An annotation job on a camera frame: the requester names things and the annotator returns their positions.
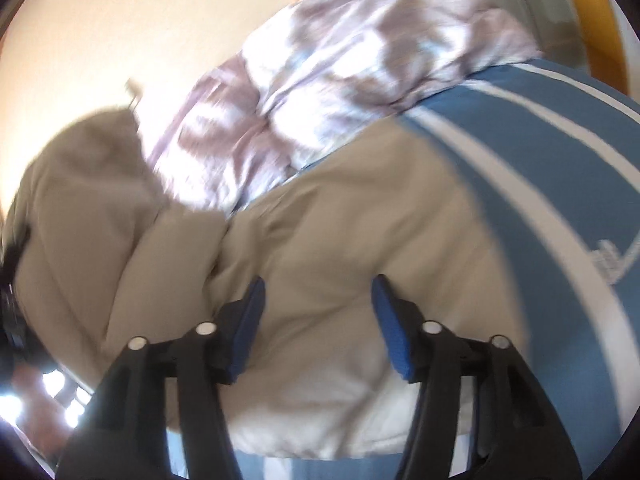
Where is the beige quilted down jacket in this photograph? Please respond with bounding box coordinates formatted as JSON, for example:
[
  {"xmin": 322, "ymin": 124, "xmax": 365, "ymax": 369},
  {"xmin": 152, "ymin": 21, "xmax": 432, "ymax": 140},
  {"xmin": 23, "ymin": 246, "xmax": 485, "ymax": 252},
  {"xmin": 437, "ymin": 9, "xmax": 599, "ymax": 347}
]
[{"xmin": 2, "ymin": 110, "xmax": 529, "ymax": 460}]

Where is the person's left hand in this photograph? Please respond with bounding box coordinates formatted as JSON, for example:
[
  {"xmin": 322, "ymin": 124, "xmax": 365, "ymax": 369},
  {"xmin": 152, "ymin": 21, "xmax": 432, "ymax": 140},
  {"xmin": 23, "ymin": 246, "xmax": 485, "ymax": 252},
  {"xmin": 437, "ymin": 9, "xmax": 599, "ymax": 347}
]
[{"xmin": 12, "ymin": 363, "xmax": 72, "ymax": 458}]

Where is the blue white striped bed sheet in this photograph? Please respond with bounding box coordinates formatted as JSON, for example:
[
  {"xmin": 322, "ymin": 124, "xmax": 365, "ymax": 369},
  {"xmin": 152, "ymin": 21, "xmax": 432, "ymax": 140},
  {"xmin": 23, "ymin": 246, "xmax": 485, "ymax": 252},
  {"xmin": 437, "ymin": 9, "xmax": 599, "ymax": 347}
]
[{"xmin": 259, "ymin": 61, "xmax": 639, "ymax": 477}]

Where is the pink floral crumpled duvet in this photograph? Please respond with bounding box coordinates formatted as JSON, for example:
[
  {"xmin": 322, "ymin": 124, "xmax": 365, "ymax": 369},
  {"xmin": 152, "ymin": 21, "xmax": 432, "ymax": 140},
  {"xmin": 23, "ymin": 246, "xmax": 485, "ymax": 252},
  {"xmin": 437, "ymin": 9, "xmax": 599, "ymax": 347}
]
[{"xmin": 149, "ymin": 0, "xmax": 539, "ymax": 214}]

